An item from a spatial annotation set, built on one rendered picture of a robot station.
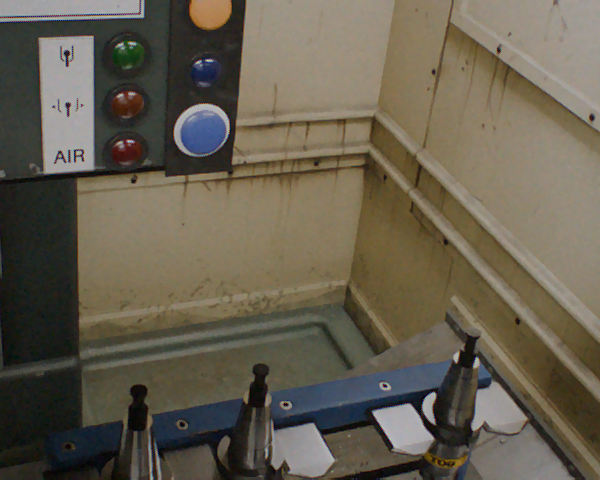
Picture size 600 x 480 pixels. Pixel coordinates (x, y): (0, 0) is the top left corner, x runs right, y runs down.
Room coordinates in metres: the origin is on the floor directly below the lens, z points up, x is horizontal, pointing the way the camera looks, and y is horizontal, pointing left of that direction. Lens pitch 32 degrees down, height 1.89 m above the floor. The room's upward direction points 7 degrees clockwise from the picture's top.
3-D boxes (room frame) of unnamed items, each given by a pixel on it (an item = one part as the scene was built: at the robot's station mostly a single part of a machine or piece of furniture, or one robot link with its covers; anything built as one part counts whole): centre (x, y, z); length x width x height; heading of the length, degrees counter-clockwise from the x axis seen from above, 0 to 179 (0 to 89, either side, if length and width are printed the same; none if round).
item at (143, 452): (0.62, 0.12, 1.26); 0.04 x 0.04 x 0.07
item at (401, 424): (0.74, -0.13, 1.21); 0.07 x 0.05 x 0.01; 26
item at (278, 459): (0.67, 0.02, 1.21); 0.06 x 0.06 x 0.03
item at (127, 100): (0.53, 0.11, 1.63); 0.02 x 0.01 x 0.02; 116
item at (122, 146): (0.53, 0.11, 1.60); 0.02 x 0.01 x 0.02; 116
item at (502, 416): (0.79, -0.23, 1.21); 0.07 x 0.05 x 0.01; 26
